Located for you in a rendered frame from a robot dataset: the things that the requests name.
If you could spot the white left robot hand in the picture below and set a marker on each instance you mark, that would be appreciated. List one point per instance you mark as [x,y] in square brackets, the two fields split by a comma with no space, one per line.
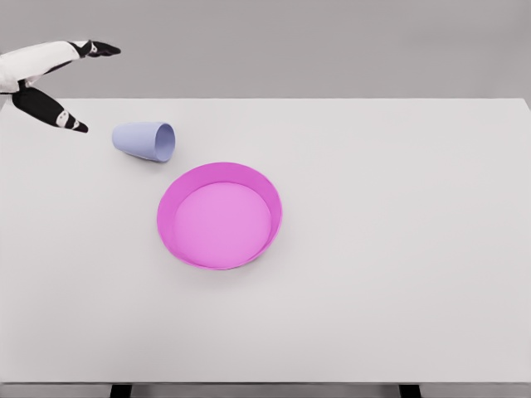
[29,66]

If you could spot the light blue cup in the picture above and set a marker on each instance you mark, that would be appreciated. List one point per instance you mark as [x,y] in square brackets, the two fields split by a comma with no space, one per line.
[139,140]

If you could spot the pink round plate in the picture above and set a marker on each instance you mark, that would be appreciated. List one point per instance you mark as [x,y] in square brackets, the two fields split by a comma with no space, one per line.
[220,219]

